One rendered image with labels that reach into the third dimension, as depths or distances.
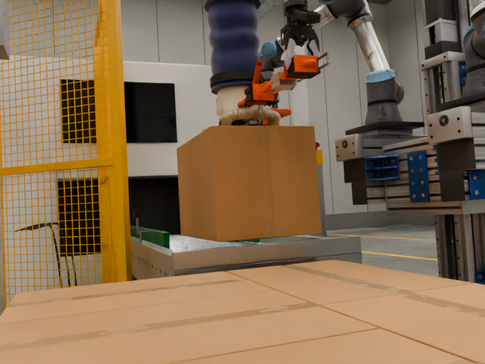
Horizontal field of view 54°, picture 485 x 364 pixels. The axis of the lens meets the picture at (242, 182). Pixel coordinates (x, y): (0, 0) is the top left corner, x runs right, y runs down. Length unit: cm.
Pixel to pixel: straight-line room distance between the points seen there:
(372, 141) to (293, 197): 40
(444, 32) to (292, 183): 77
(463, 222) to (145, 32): 1005
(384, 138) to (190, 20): 1002
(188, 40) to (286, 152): 992
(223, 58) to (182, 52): 943
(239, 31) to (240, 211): 77
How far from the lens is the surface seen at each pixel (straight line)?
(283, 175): 171
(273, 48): 223
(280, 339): 74
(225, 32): 202
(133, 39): 1121
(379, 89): 200
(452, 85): 187
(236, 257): 159
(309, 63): 144
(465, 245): 184
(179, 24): 1161
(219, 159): 163
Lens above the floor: 75
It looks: 3 degrees up
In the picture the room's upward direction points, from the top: 3 degrees counter-clockwise
